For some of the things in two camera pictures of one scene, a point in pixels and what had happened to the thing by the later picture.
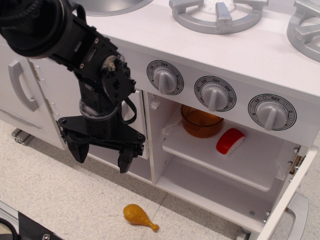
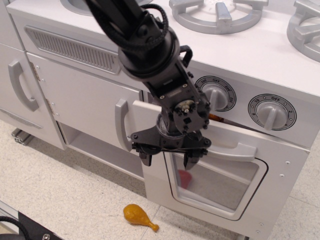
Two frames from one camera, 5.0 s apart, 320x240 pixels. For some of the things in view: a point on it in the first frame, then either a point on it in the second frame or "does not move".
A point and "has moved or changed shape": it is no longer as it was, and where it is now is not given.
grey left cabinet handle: [15, 70] does not move
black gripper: [110, 133] → [150, 141]
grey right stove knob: [273, 112] does not move
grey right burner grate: [299, 35] does not move
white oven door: [269, 231] has moved or changed shape
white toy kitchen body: [228, 99] does not move
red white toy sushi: [229, 141] → [185, 178]
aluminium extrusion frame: [22, 137] does not move
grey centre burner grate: [224, 23] does not move
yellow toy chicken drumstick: [135, 214] does not move
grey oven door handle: [299, 205] → [242, 152]
